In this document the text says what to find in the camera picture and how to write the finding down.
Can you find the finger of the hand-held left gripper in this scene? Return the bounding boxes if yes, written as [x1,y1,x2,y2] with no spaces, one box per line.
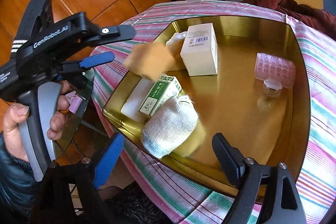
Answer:
[60,51,116,70]
[88,25,136,45]

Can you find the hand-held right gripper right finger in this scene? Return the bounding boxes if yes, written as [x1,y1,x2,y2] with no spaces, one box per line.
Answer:
[212,133,307,224]

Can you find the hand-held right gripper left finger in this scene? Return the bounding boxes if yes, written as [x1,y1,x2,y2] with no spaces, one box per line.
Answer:
[29,132,124,224]

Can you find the small yellow sponge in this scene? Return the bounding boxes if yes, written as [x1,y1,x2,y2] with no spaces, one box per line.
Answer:
[123,42,175,81]

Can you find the gold tin box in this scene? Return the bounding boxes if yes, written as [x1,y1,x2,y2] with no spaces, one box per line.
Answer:
[102,15,311,198]

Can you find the white rectangular block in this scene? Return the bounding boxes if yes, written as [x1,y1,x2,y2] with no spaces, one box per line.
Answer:
[121,78,153,122]

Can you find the green white box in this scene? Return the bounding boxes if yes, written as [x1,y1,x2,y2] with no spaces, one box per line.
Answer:
[138,74,182,118]

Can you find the white cardboard box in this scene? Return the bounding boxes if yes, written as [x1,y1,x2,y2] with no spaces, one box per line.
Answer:
[180,23,218,77]

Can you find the clear plastic cap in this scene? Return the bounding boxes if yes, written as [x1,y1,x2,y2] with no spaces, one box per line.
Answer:
[262,78,282,96]

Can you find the person's left forearm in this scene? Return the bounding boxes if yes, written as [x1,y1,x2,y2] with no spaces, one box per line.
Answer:
[0,132,37,216]

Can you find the person's left hand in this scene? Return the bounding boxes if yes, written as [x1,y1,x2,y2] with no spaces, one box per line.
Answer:
[2,81,72,163]

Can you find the glass side table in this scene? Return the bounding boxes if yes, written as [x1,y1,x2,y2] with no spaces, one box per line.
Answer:
[51,67,95,161]

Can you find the pink small packet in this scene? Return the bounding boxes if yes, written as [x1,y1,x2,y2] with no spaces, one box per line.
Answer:
[64,91,82,113]

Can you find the dark fuzzy rug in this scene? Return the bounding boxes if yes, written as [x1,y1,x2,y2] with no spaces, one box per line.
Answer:
[105,182,168,224]

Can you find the dark red jacket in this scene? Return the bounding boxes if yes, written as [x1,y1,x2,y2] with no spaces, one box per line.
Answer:
[241,0,336,41]

